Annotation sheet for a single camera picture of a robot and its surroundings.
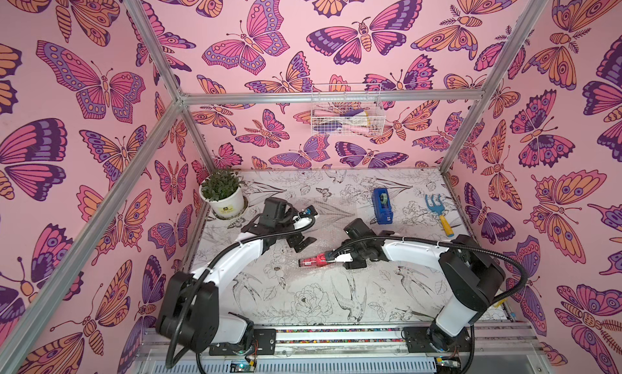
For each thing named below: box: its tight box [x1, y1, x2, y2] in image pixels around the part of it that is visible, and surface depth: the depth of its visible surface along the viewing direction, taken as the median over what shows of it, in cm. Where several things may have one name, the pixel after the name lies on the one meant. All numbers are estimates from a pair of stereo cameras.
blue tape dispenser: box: [371, 187, 394, 225], surface depth 103 cm
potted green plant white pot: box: [199, 169, 244, 218], surface depth 94 cm
